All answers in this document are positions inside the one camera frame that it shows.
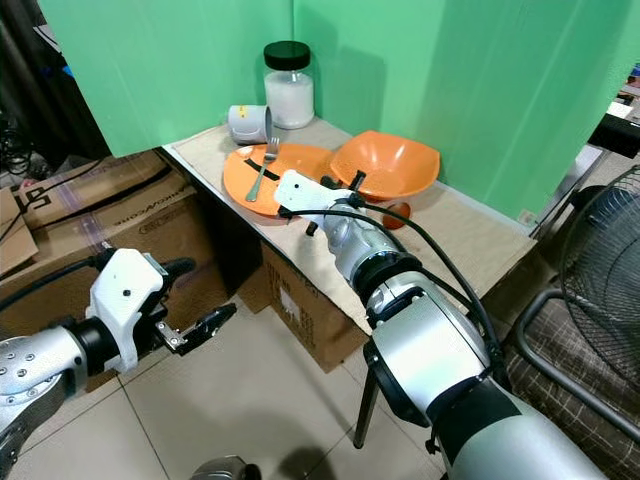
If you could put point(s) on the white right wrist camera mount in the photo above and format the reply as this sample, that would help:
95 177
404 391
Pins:
315 195

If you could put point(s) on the orange plastic bowl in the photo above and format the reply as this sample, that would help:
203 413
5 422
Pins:
400 160

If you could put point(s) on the beige table cloth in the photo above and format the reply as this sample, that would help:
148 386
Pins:
460 230

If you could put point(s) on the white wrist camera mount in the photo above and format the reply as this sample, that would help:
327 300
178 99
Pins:
125 295
315 195

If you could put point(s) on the glass jar with black lid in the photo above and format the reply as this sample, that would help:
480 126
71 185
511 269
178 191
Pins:
290 100

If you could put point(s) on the large brown cardboard box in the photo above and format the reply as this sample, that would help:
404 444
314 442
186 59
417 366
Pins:
80 215

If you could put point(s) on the small brown cardboard box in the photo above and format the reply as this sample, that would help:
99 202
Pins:
310 310

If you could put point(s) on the silver metal fork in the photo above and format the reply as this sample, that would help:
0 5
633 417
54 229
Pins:
257 185

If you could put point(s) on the green backdrop screen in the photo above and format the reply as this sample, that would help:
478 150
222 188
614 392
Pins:
160 60

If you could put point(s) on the brown checked cushioned chair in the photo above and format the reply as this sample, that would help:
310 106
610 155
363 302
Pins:
580 370

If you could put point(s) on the orange plastic plate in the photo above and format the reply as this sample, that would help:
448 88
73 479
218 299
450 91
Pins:
238 185

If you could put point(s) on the black metal table frame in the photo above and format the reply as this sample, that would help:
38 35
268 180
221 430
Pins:
365 410

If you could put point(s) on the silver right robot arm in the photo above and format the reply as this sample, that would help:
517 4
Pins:
430 350

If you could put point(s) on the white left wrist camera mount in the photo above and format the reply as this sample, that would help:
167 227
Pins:
125 295

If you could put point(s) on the white cup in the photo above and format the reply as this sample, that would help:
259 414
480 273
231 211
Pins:
248 125

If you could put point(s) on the dark curtain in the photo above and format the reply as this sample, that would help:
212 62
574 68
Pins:
50 80

